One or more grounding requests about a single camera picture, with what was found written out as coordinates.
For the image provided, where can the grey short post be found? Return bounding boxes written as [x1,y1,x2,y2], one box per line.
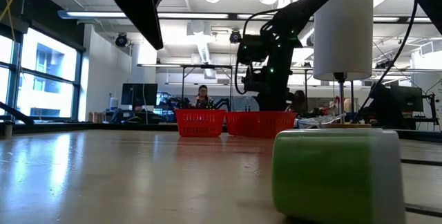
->
[3,120,14,139]

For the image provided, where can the white shade table lamp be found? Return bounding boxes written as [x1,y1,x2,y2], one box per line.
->
[313,0,374,130]

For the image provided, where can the brown cardboard boxes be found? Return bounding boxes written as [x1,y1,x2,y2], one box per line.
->
[88,111,106,123]

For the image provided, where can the ceiling light strip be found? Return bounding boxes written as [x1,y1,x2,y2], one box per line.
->
[58,9,314,21]

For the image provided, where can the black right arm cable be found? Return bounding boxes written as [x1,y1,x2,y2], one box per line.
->
[351,1,418,124]

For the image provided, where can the black computer monitor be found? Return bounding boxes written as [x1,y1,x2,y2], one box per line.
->
[121,83,159,111]
[391,84,424,113]

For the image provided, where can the green white plug charger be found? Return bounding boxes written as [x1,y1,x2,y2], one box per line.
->
[271,129,442,224]

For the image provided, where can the red plastic basket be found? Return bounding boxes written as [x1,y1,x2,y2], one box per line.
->
[175,109,227,138]
[224,111,298,139]

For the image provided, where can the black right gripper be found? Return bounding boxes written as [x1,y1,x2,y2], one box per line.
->
[241,73,297,113]

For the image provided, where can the black background rig frame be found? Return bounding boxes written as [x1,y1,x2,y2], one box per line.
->
[137,63,314,113]

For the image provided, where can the dark window frame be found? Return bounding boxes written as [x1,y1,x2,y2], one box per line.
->
[0,12,86,123]

